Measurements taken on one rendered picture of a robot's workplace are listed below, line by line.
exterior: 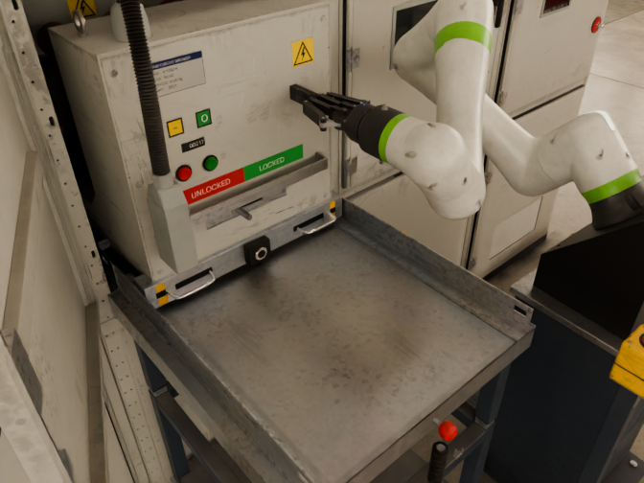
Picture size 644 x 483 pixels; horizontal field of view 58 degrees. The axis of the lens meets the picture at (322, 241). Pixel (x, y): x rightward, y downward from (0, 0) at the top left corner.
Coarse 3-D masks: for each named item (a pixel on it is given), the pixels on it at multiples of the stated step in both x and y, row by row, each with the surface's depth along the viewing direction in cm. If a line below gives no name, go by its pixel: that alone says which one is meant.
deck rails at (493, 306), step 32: (352, 224) 148; (384, 224) 137; (384, 256) 137; (416, 256) 133; (128, 288) 124; (448, 288) 127; (480, 288) 121; (160, 320) 114; (512, 320) 118; (192, 352) 105; (224, 384) 98; (256, 416) 101; (288, 448) 96; (288, 480) 91
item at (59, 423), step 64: (0, 0) 90; (0, 64) 94; (0, 128) 84; (0, 192) 76; (0, 256) 70; (64, 256) 114; (0, 320) 64; (64, 320) 100; (0, 384) 55; (64, 384) 89; (64, 448) 71
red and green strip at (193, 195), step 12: (276, 156) 126; (288, 156) 128; (300, 156) 131; (252, 168) 123; (264, 168) 125; (276, 168) 128; (216, 180) 118; (228, 180) 120; (240, 180) 122; (192, 192) 115; (204, 192) 117; (216, 192) 119
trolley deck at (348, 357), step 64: (320, 256) 138; (128, 320) 121; (192, 320) 121; (256, 320) 121; (320, 320) 121; (384, 320) 120; (448, 320) 120; (192, 384) 107; (256, 384) 107; (320, 384) 107; (384, 384) 107; (448, 384) 106; (256, 448) 96; (320, 448) 96; (384, 448) 96
